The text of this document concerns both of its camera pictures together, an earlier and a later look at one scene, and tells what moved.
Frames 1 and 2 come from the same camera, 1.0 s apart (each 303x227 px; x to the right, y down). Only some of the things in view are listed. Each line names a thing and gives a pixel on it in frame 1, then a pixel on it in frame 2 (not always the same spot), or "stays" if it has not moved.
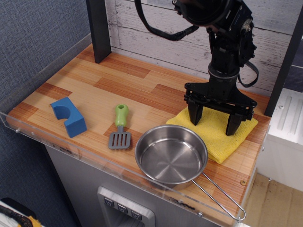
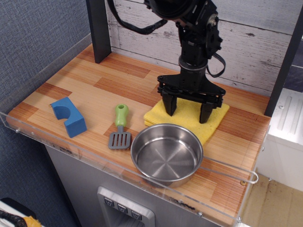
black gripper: [221, 93] -> [191, 84]
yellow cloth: [212, 125] -> [187, 113]
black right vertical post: [288, 64] stays
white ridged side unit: [281, 160] stays
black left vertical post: [97, 13] stays
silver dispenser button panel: [119, 211] stays
